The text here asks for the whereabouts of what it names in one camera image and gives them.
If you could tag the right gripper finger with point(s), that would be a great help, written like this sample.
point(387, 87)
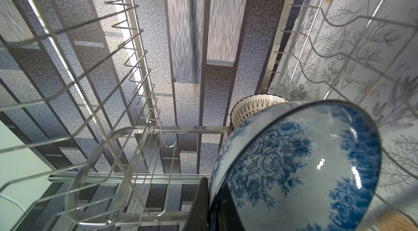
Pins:
point(198, 215)

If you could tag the blue white floral bowl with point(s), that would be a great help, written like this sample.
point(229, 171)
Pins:
point(297, 166)

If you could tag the white brown dotted bowl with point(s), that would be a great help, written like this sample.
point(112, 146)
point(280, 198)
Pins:
point(250, 105)

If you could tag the stainless steel dish rack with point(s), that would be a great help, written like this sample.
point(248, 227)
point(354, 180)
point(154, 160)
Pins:
point(113, 110)

